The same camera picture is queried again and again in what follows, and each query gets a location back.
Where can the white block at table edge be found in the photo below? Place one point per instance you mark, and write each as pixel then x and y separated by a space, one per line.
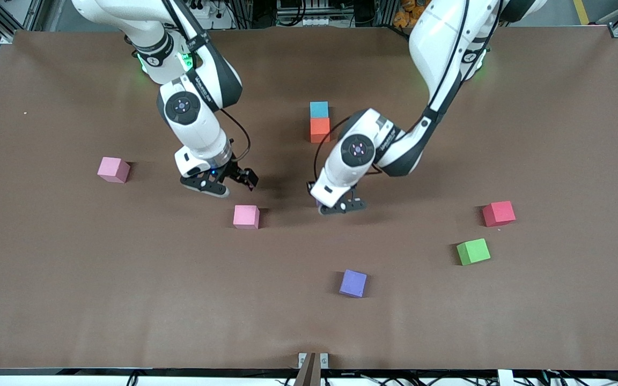
pixel 506 378

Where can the bag of orange objects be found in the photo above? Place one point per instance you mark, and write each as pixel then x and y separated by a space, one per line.
pixel 405 19

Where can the green foam block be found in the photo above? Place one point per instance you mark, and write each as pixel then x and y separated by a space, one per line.
pixel 473 252

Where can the white power strip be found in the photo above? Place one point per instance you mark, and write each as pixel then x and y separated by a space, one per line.
pixel 204 8

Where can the orange foam block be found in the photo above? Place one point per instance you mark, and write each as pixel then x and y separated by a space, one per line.
pixel 319 128

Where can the small metal table bracket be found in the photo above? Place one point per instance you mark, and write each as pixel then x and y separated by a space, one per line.
pixel 324 360

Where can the red foam block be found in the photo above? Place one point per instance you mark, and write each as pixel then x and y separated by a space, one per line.
pixel 498 213

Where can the pink foam block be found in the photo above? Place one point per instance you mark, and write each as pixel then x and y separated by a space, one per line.
pixel 246 216
pixel 113 169

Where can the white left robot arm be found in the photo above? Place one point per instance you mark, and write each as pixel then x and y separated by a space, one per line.
pixel 438 43

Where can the metal equipment rack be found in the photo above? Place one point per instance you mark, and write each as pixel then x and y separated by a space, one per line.
pixel 309 16

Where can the blue foam block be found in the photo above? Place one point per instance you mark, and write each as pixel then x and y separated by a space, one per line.
pixel 319 109

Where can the paper table cover sheet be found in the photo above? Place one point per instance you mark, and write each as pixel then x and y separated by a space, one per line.
pixel 73 300

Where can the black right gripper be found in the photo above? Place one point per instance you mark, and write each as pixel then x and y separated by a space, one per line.
pixel 233 172

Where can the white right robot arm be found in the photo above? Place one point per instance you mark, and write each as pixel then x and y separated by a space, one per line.
pixel 191 123

